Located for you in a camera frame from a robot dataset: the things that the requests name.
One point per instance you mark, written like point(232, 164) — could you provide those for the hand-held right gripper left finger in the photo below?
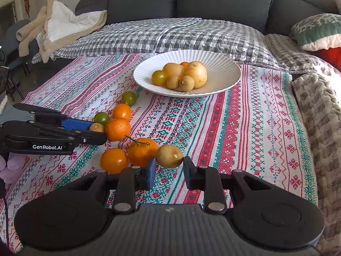
point(151, 172)

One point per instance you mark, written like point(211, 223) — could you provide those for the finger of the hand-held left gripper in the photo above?
point(90, 138)
point(77, 124)

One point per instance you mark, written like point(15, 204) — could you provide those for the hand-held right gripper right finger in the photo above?
point(189, 173)

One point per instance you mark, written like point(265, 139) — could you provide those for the orange mandarin with stem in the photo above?
point(142, 152)

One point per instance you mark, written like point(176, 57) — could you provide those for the green citrus fruit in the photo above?
point(101, 118)
point(129, 98)

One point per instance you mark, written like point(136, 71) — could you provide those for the orange tomato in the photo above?
point(113, 160)
point(122, 111)
point(184, 64)

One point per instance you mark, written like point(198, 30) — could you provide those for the yellow green tomato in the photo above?
point(159, 77)

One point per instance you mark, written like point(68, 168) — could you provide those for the white ribbed plate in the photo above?
point(223, 74)

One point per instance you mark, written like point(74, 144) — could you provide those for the person's left hand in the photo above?
point(10, 165)

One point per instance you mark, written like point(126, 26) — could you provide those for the red green patterned tablecloth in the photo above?
point(239, 138)

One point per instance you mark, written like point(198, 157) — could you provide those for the beige white blanket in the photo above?
point(66, 26)

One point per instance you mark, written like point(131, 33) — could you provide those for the dark grey chair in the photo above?
point(12, 42)

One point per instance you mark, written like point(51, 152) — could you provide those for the grey white checked quilt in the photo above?
point(186, 37)

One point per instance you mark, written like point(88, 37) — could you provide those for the grey white woven throw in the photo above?
point(322, 128)

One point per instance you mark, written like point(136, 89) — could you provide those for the beige grey checked blanket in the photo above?
point(287, 53)

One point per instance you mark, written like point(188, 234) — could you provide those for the dark grey sofa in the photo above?
point(213, 0)

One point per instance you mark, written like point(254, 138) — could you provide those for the orange plush cushion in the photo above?
point(333, 57)

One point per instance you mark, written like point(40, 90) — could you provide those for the green snowflake pillow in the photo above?
point(317, 29)

